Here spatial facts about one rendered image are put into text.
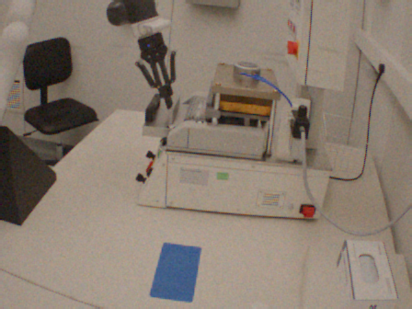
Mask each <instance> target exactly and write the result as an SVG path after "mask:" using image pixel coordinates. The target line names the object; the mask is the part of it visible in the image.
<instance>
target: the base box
mask: <svg viewBox="0 0 412 309"><path fill-rule="evenodd" d="M329 175H330V172H329V171H323V170H315V169H309V168H307V183H308V185H309V189H310V191H311V193H312V196H313V197H314V198H315V202H317V204H318V205H319V206H320V208H321V209H322V207H323V204H324V199H325V195H326V186H327V182H328V179H329ZM136 203H137V204H141V205H144V206H152V207H161V208H166V207H167V206H171V207H180V208H188V209H196V210H204V211H213V212H227V213H235V214H238V213H243V214H251V215H258V216H261V215H267V216H274V217H279V216H281V217H289V218H292V217H296V218H310V219H319V218H320V214H321V213H320V212H318V210H317V209H316V208H315V206H314V204H313V203H312V202H311V200H310V199H309V198H308V194H307V192H306V191H305V185H304V183H303V169H302V168H294V167H287V166H272V165H263V164H255V163H238V162H231V161H222V160H213V159H205V158H197V157H188V156H179V155H171V154H165V153H164V155H163V157H162V158H161V160H160V162H159V163H158V164H157V166H156V168H155V169H154V173H153V174H152V176H151V177H150V178H149V180H148V182H147V183H146V187H144V189H143V192H142V193H141V196H140V197H139V199H138V200H137V202H136Z"/></svg>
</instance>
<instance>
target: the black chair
mask: <svg viewBox="0 0 412 309"><path fill-rule="evenodd" d="M22 62H23V70H24V71H23V72H24V77H25V78H24V80H25V85H26V88H27V89H29V90H31V91H34V90H37V89H40V106H37V107H34V108H30V109H28V110H26V112H25V118H24V121H26V122H27V123H28V124H30V125H31V126H32V127H34V128H35V129H36V130H37V131H40V133H43V134H46V135H54V134H57V139H58V143H57V144H56V152H57V158H56V159H55V160H42V161H43V162H45V163H46V164H47V165H48V166H53V167H55V165H57V164H58V163H59V162H60V161H61V160H62V158H64V157H65V156H66V155H67V152H66V147H63V143H62V142H61V132H65V131H68V130H71V129H73V128H76V127H79V126H82V125H85V124H88V123H91V122H93V121H98V120H99V119H97V113H96V111H95V110H94V109H92V108H91V107H89V106H88V105H85V104H83V103H82V102H79V101H78V100H76V99H73V98H71V97H69V98H61V99H57V100H53V101H51V102H48V101H47V99H48V92H47V90H48V86H53V85H55V84H58V83H61V82H63V81H66V79H68V78H69V77H70V75H71V73H72V71H73V65H72V55H71V46H70V42H69V40H68V39H66V38H65V37H63V38H62V37H59V38H55V39H50V40H43V41H41V42H34V43H32V44H30V45H28V46H27V48H26V51H25V55H24V60H23V61H22Z"/></svg>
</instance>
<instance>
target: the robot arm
mask: <svg viewBox="0 0 412 309"><path fill-rule="evenodd" d="M36 4H37V0H11V1H10V4H9V8H8V10H7V14H6V20H5V25H4V28H3V34H2V35H1V37H0V125H2V122H3V117H4V116H5V114H6V107H7V101H8V98H9V95H10V92H11V89H12V87H13V84H14V82H15V79H16V76H17V71H18V68H19V66H20V64H21V63H22V61H23V60H24V55H25V51H26V48H27V45H28V42H29V31H30V27H31V25H32V19H33V17H34V11H35V9H36ZM158 5H159V2H158V0H113V1H112V2H111V3H109V5H108V7H107V13H106V15H107V19H108V22H110V24H111V25H112V26H115V27H117V26H122V25H125V24H127V23H130V22H131V27H132V32H133V37H134V38H135V37H139V39H138V40H137V41H138V45H139V48H140V52H141V55H140V56H141V58H140V59H139V60H137V61H136V62H135V63H134V65H136V66H137V67H138V68H140V70H141V71H142V74H143V76H145V80H146V81H147V82H148V84H149V87H151V88H156V89H157V90H158V92H159V95H160V98H162V97H163V98H164V100H165V103H166V107H167V109H170V108H171V106H172V105H173V102H172V97H171V96H173V95H174V91H173V88H172V86H171V84H172V83H174V82H175V81H176V80H177V79H176V66H175V56H176V53H177V51H176V50H173V51H172V50H170V49H168V48H167V46H166V45H165V44H166V43H165V41H164V39H163V36H162V35H163V33H162V32H159V30H163V29H167V28H170V27H171V25H172V23H171V21H170V20H167V19H162V18H161V17H159V14H158V13H157V12H156V10H157V8H158ZM167 53H168V56H170V59H169V60H170V80H169V75H168V72H167V69H166V66H165V63H166V61H165V58H166V54H167ZM144 61H146V62H147V63H149V64H150V68H151V69H152V72H153V74H154V75H153V77H154V79H153V78H152V76H151V75H150V74H149V72H148V70H147V68H146V66H144ZM157 63H158V65H159V67H160V69H161V72H162V76H163V78H164V81H165V83H166V84H165V85H163V84H162V83H161V79H160V74H159V73H158V70H157V68H156V66H157Z"/></svg>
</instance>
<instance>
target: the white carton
mask: <svg viewBox="0 0 412 309"><path fill-rule="evenodd" d="M389 262H390V261H389V258H388V255H387V252H386V249H385V244H384V242H376V241H374V242H373V241H369V242H368V241H360V240H359V241H355V240H352V241H350V240H344V243H343V246H342V248H341V251H340V254H339V256H338V260H337V265H338V266H337V268H338V285H339V292H340V298H339V299H340V303H341V305H340V306H341V308H340V309H394V308H395V306H396V303H397V301H398V294H397V290H396V287H395V281H394V276H393V272H392V270H391V266H390V263H389Z"/></svg>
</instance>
